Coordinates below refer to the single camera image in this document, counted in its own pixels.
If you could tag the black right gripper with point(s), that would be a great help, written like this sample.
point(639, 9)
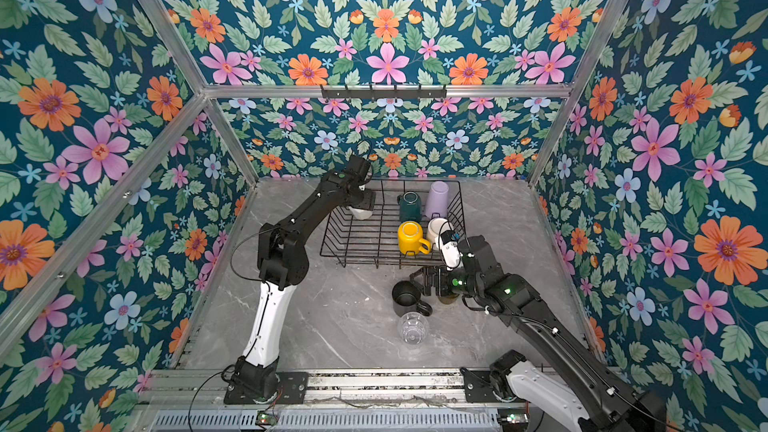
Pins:
point(440, 273)

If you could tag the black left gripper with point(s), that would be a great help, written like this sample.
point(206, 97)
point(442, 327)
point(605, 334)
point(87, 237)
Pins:
point(368, 198)

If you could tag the black mug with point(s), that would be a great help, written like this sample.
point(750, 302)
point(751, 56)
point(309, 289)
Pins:
point(407, 298)

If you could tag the green mug cream inside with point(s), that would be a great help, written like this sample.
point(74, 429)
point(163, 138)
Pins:
point(410, 207)

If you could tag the yellow mug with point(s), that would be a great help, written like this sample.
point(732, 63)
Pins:
point(411, 240)

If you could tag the white mug red inside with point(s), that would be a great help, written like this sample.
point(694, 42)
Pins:
point(435, 228)

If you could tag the lilac cup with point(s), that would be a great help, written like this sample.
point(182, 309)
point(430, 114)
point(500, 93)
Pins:
point(437, 200)

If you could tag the cream white mug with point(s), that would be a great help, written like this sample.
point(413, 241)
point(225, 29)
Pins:
point(360, 214)

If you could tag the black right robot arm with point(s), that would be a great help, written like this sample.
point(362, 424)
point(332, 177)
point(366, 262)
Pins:
point(586, 395)

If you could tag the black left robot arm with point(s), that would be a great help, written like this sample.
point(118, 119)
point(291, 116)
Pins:
point(282, 264)

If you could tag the olive glass cup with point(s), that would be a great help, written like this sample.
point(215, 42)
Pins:
point(448, 299)

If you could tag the clear glass cup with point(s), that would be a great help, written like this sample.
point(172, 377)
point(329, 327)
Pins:
point(413, 328)

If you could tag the black wire dish rack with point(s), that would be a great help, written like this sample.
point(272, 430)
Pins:
point(374, 241)

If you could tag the black hook rail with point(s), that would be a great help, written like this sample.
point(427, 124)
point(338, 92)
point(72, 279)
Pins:
point(371, 92)

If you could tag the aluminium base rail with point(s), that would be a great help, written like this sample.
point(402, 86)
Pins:
point(420, 399)

